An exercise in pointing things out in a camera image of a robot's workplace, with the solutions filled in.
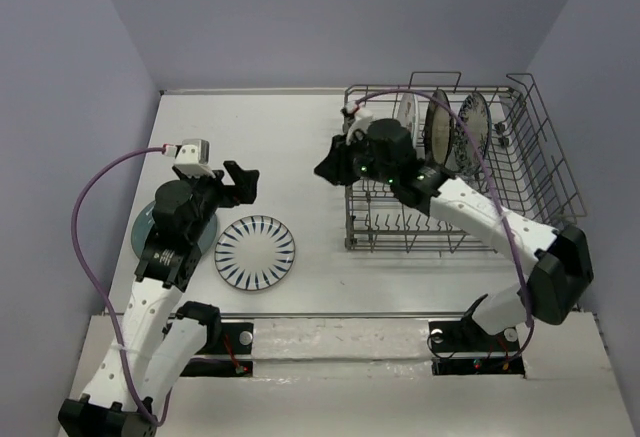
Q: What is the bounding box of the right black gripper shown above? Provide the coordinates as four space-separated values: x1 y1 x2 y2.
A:
314 129 397 185

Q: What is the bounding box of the grey wire dish rack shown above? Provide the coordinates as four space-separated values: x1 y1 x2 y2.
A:
344 71 587 253

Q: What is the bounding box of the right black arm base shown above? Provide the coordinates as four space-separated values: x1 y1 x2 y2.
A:
427 320 526 377

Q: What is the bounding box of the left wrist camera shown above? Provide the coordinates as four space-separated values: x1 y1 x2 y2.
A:
173 139 213 178

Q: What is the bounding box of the blue floral plate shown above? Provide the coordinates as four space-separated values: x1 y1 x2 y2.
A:
453 92 492 177

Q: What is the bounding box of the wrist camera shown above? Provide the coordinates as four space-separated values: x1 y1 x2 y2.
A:
173 139 213 178
341 101 374 145

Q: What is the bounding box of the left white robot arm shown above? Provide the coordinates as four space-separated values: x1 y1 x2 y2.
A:
58 161 259 436

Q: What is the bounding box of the dark brown rimmed plate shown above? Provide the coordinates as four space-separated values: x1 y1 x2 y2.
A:
423 89 455 165

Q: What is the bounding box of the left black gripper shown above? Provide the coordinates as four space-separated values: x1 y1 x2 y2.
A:
173 161 259 242

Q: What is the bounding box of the watermelon pattern plate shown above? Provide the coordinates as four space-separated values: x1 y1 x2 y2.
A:
396 93 419 135

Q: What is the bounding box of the plain teal plate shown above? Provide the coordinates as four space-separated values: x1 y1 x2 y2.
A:
130 201 218 258

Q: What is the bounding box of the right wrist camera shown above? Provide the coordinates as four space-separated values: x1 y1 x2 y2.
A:
341 101 374 145

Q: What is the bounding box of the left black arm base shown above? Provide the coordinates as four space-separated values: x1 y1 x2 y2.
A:
181 320 254 378

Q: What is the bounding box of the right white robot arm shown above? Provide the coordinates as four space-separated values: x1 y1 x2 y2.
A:
314 118 594 349

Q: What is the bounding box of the blue striped white plate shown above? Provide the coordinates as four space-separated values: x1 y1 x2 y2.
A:
214 215 296 292

